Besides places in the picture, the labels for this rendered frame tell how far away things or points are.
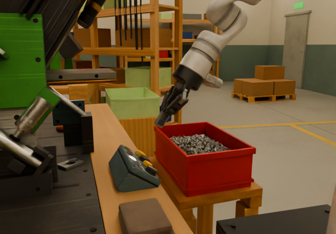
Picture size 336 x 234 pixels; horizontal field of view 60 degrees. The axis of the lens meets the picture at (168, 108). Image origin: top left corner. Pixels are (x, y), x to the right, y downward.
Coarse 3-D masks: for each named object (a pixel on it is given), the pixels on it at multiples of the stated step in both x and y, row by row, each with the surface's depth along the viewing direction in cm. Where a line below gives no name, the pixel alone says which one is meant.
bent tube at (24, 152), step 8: (0, 48) 59; (8, 56) 63; (0, 136) 59; (8, 136) 60; (0, 144) 59; (8, 144) 59; (16, 144) 60; (8, 152) 60; (16, 152) 59; (24, 152) 60; (32, 152) 61; (24, 160) 60; (32, 160) 60; (40, 160) 61
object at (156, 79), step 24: (120, 0) 332; (96, 24) 380; (120, 24) 338; (96, 48) 380; (120, 48) 351; (144, 48) 326; (168, 48) 335; (120, 72) 377; (144, 72) 336; (168, 72) 359; (168, 120) 370
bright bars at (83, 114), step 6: (54, 90) 82; (60, 96) 80; (66, 102) 81; (72, 108) 82; (78, 108) 85; (84, 114) 83; (90, 114) 84; (84, 120) 82; (90, 120) 83; (84, 126) 82; (90, 126) 83; (84, 132) 83; (90, 132) 83; (84, 138) 83; (90, 138) 84; (84, 144) 84; (90, 144) 84; (84, 150) 84; (90, 150) 84
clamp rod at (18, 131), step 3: (18, 129) 60; (21, 129) 61; (15, 132) 60; (18, 132) 60; (21, 132) 61; (9, 135) 60; (12, 135) 60; (15, 135) 60; (18, 135) 60; (12, 138) 60; (15, 138) 60; (18, 138) 61
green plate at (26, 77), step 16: (0, 16) 63; (16, 16) 64; (32, 16) 65; (0, 32) 63; (16, 32) 64; (32, 32) 65; (16, 48) 64; (32, 48) 65; (0, 64) 63; (16, 64) 64; (32, 64) 65; (0, 80) 62; (16, 80) 63; (32, 80) 64; (0, 96) 62; (16, 96) 63; (32, 96) 64
